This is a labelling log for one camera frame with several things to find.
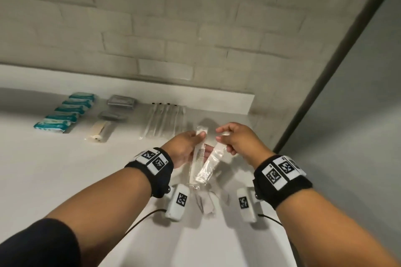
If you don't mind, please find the person's left hand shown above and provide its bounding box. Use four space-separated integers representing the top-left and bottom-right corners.
161 131 208 170

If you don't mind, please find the person's right hand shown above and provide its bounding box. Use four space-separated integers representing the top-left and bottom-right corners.
215 122 276 169

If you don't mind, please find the stack of large white sachets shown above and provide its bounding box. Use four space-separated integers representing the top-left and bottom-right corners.
106 94 138 109

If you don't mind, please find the stack of small white sachets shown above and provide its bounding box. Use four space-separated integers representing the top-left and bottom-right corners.
97 111 127 121

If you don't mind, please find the stack of beige soap packets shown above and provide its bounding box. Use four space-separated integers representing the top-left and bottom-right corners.
84 119 114 144

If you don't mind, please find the person's right forearm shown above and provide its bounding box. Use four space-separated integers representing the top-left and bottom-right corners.
275 188 398 267

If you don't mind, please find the person's black left sleeve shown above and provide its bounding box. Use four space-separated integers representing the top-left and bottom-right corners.
0 218 81 267

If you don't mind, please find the black left wristband with markers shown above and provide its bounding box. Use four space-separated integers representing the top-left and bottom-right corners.
124 147 175 199

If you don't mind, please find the black wristband with markers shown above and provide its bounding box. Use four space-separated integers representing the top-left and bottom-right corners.
253 154 313 210
124 147 175 199

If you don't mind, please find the black right wristband with markers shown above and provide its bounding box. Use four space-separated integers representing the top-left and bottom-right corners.
253 154 313 210

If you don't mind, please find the white table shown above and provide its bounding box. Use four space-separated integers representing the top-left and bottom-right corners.
0 64 298 267

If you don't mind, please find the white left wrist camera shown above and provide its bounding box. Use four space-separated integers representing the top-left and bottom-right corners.
165 183 190 222

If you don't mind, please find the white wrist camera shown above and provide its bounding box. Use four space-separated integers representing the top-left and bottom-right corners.
165 183 190 222
236 187 261 223

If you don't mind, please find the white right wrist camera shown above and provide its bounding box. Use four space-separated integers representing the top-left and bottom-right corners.
236 187 261 223

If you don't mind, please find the black right camera cable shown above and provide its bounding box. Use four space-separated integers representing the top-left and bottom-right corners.
257 213 282 226

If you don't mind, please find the black camera cable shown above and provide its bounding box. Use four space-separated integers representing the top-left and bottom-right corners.
257 213 282 226
125 209 167 236

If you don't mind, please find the black left camera cable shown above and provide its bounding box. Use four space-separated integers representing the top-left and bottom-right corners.
125 209 167 236

